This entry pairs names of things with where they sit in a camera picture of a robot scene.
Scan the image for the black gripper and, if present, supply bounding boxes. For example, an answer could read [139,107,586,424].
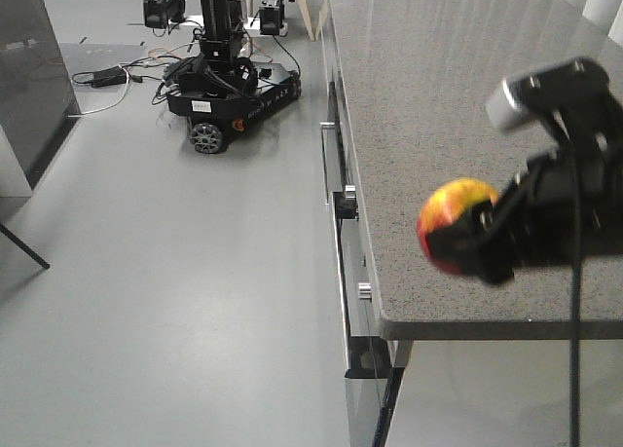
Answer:
[427,153,622,285]

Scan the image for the red yellow apple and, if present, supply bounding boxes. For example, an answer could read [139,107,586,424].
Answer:
[416,177,499,276]

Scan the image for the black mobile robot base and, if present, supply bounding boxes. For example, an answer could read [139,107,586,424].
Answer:
[143,0,301,154]

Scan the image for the dark grey fridge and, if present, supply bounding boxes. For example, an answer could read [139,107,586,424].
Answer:
[1,0,79,198]

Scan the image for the grey kitchen island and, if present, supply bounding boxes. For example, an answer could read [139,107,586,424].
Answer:
[329,0,622,446]

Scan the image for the black power adapter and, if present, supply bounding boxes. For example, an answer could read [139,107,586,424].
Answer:
[71,66,129,89]

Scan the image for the white chair black legs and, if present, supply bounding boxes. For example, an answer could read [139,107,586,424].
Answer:
[0,223,51,270]

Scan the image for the black camera cable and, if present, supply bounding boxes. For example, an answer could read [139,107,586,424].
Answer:
[567,139,585,447]

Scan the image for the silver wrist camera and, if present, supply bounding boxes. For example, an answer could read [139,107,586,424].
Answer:
[486,56,609,132]

